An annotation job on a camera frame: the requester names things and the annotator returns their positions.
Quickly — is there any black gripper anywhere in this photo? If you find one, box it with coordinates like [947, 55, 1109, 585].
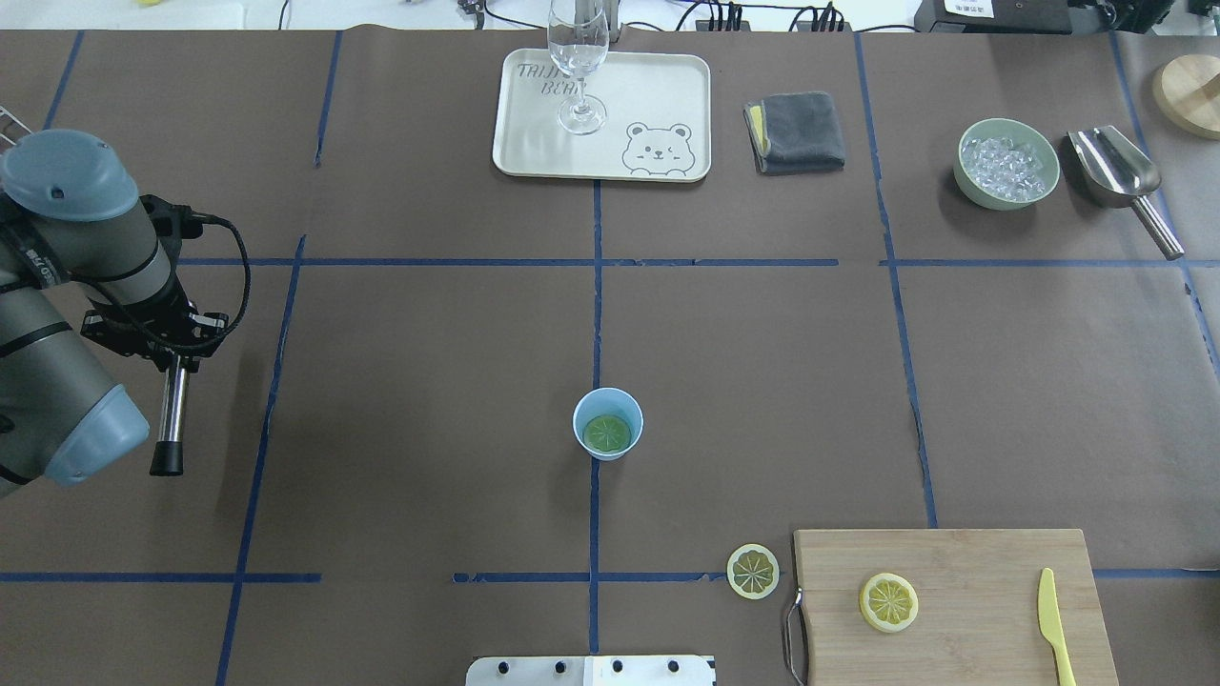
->
[81, 195, 231, 374]

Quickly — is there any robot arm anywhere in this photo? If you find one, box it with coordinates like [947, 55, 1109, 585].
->
[1, 118, 246, 496]

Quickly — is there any light blue plastic cup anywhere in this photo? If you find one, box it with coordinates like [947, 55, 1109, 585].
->
[572, 388, 645, 461]

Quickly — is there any clear wine glass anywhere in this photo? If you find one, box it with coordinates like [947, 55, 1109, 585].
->
[547, 1, 610, 135]

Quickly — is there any cream bear tray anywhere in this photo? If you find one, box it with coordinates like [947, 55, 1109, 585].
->
[492, 48, 712, 183]

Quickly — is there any grey folded cloth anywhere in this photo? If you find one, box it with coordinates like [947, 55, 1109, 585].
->
[743, 92, 845, 175]

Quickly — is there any green bowl with ice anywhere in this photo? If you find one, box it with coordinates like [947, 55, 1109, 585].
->
[953, 118, 1061, 212]

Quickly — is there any bamboo cutting board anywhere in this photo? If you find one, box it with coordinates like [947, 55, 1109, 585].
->
[793, 529, 1118, 685]

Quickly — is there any yellow plastic knife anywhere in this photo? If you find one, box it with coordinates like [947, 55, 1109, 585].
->
[1036, 566, 1077, 685]

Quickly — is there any metal ice scoop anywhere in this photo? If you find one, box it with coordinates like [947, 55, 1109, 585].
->
[1068, 125, 1185, 261]

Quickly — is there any wooden mug tree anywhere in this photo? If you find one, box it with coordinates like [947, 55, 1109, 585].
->
[1153, 52, 1219, 142]

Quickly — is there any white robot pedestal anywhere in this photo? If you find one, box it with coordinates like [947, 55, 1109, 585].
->
[465, 655, 719, 685]

